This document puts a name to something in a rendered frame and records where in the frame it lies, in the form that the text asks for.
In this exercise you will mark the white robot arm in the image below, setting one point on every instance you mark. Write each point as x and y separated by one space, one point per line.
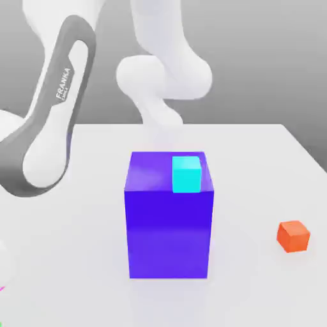
163 76

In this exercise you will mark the small cyan cube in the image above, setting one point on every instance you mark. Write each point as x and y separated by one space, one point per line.
186 176

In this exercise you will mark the small orange cube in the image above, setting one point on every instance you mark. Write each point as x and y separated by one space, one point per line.
293 237

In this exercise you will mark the large purple box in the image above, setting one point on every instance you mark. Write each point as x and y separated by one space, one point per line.
168 230

